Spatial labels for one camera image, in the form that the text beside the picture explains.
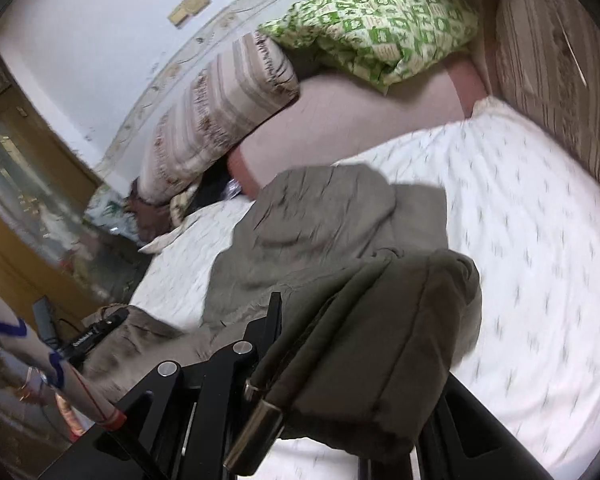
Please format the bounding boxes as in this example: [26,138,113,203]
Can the olive green padded jacket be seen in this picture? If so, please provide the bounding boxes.
[83,165,482,462]

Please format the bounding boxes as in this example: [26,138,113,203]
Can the black device with label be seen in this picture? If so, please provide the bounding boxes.
[57,307,129,368]

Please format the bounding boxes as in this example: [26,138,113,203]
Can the white leaf-print bed quilt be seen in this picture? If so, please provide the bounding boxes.
[132,98,600,479]

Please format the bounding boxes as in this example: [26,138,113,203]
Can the wooden glass-front cabinet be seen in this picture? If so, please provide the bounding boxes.
[0,53,150,336]

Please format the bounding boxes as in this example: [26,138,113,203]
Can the beige striped pillow left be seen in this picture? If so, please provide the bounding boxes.
[136,32,300,205]

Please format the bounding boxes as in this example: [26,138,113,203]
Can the beige striped pillow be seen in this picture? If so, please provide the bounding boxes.
[136,32,300,205]
[496,0,600,184]

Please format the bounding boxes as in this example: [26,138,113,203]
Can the pink quilted blanket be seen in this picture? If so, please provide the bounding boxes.
[227,54,488,198]

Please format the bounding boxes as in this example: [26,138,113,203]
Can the beige striped pillow right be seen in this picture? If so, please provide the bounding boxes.
[496,0,600,184]

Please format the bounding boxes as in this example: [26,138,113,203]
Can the beige wall switch plate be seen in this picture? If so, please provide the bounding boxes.
[168,0,211,27]

